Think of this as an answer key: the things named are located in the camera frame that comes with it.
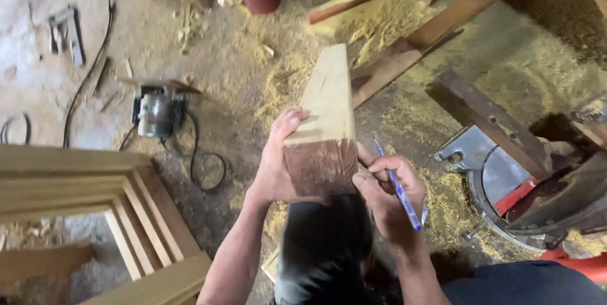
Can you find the person's left hand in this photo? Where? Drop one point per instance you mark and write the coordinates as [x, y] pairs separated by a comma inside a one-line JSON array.
[[270, 172]]

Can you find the person's right hand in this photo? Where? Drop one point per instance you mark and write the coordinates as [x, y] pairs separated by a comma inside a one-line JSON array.
[[398, 200]]

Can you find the blue ballpoint pen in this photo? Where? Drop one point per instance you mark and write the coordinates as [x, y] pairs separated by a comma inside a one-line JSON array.
[[403, 198]]

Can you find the pale wooden block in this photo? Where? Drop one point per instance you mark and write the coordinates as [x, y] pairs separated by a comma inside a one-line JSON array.
[[327, 120]]

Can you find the person's black trouser leg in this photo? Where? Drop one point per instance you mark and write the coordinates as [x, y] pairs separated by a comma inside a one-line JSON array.
[[322, 248]]

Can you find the small pale wood offcut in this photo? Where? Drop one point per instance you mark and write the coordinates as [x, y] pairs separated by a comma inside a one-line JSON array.
[[271, 264]]

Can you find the grey metal saw machine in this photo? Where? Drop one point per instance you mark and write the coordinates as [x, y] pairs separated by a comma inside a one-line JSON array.
[[502, 172]]

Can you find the dark wooden beam with bolts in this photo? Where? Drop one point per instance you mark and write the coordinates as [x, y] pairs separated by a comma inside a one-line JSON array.
[[493, 122]]

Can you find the thin brown wood strip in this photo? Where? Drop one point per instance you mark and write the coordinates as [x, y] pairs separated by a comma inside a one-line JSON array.
[[175, 86]]

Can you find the grey electric router tool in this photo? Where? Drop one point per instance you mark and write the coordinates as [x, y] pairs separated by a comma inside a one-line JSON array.
[[156, 110]]

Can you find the person's dark blue clothing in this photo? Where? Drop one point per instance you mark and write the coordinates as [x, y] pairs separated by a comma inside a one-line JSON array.
[[521, 286]]

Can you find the long brown wooden plank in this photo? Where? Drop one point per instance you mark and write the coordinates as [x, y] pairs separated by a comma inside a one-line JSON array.
[[427, 39]]

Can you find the dark red pot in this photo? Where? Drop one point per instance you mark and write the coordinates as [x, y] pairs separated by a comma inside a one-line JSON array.
[[261, 1]]

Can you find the short reddish wooden batten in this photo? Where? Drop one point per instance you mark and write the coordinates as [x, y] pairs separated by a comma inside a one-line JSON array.
[[346, 5]]

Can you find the red plastic stool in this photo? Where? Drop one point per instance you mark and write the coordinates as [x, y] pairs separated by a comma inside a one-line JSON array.
[[578, 264]]

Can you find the grey metal tool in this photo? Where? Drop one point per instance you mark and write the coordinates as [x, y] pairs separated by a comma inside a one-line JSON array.
[[71, 34]]

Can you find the brown wooden board piece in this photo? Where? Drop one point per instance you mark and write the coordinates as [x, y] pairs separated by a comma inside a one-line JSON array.
[[42, 262]]

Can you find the pale wooden frame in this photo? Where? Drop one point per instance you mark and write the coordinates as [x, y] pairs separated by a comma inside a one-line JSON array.
[[71, 181]]

